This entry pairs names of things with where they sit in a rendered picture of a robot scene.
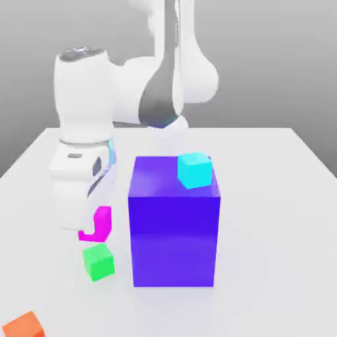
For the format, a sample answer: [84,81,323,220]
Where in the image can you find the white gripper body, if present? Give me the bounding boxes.
[53,165,113,230]

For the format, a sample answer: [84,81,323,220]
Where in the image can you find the small magenta cube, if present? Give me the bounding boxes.
[78,205,113,243]

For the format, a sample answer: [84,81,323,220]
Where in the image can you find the small green cube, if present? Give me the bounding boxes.
[82,242,116,282]

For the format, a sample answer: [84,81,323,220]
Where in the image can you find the small cyan cube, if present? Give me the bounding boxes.
[176,151,213,190]

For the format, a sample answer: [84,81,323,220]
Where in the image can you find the small orange cube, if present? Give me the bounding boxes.
[1,310,45,337]

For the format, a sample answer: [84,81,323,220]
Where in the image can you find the large blue box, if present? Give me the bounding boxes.
[128,155,221,288]

